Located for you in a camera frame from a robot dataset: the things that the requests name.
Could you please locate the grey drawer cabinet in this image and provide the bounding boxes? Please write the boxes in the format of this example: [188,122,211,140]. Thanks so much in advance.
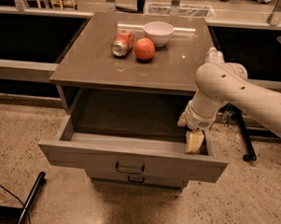
[45,9,233,194]

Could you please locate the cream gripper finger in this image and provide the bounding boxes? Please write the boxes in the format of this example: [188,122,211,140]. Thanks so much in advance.
[177,114,186,128]
[186,131,204,154]

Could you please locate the black cable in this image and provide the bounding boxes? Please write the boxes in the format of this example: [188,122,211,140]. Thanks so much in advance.
[0,176,35,224]

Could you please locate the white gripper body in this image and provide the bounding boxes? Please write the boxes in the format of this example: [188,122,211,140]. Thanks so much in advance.
[183,100,218,131]

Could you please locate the clear plastic water bottle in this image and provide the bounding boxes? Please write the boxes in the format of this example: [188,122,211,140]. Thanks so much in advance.
[204,47,225,63]

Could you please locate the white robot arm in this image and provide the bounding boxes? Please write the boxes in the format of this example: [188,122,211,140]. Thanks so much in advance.
[177,63,281,138]

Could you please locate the white bowl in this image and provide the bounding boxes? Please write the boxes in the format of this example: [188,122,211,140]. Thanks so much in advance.
[143,21,174,47]

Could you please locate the black stand leg left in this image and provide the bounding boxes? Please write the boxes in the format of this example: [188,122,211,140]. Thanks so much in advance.
[15,171,46,224]

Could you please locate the black stand leg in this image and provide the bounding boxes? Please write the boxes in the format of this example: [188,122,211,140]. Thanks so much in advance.
[235,108,257,161]
[15,171,46,224]

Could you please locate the red soda can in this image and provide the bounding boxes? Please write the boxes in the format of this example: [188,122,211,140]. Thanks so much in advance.
[111,30,134,57]

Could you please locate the orange fruit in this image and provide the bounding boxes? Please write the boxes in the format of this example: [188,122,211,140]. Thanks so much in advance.
[133,37,155,61]

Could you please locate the grey bottom drawer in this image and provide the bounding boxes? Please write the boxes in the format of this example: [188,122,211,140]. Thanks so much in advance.
[87,172,188,189]

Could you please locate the black stand leg right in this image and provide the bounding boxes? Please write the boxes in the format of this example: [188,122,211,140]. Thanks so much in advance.
[235,108,257,161]

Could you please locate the grey top drawer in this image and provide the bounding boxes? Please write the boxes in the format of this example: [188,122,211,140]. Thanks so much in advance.
[39,117,228,182]

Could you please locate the grey drawer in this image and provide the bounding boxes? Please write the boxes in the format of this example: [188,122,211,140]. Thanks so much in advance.
[39,117,228,182]
[87,172,188,189]

